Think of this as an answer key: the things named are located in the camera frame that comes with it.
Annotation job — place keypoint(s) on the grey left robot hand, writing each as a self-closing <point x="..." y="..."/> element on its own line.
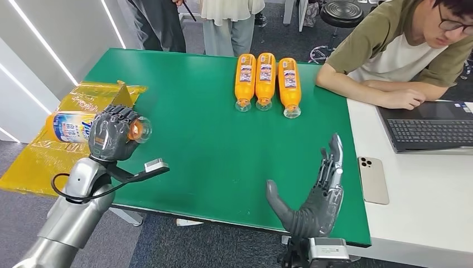
<point x="111" y="137"/>

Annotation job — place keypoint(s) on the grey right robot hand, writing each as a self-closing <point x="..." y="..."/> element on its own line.
<point x="314" y="214"/>

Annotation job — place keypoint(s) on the orange bottle with blue label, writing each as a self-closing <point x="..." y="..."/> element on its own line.
<point x="70" y="127"/>

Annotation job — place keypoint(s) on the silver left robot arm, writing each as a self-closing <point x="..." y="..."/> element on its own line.
<point x="70" y="218"/>

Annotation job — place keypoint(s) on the orange bottle clear cap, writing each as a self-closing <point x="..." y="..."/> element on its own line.
<point x="289" y="85"/>
<point x="265" y="78"/>
<point x="245" y="79"/>

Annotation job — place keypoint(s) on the white table foot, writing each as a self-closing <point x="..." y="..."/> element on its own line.
<point x="288" y="239"/>

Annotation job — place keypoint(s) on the beige smartphone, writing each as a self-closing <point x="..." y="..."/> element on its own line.
<point x="373" y="180"/>

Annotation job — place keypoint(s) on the yellow plastic-wrapped box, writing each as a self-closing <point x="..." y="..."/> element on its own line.
<point x="40" y="162"/>

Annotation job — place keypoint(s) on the standing person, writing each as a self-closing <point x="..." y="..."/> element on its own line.
<point x="227" y="29"/>
<point x="159" y="26"/>

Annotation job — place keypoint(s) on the black laptop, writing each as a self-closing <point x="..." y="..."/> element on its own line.
<point x="428" y="127"/>

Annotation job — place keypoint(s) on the black pen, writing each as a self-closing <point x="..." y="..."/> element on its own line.
<point x="189" y="12"/>

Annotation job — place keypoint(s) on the seated person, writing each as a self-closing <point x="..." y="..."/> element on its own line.
<point x="388" y="55"/>

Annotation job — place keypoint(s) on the black round stool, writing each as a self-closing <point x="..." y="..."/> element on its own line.
<point x="341" y="14"/>

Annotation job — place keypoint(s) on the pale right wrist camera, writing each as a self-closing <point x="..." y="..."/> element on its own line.
<point x="328" y="249"/>

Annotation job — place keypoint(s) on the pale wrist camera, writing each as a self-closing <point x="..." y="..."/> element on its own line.
<point x="328" y="249"/>
<point x="157" y="165"/>

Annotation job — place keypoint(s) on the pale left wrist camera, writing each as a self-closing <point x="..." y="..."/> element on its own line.
<point x="157" y="165"/>

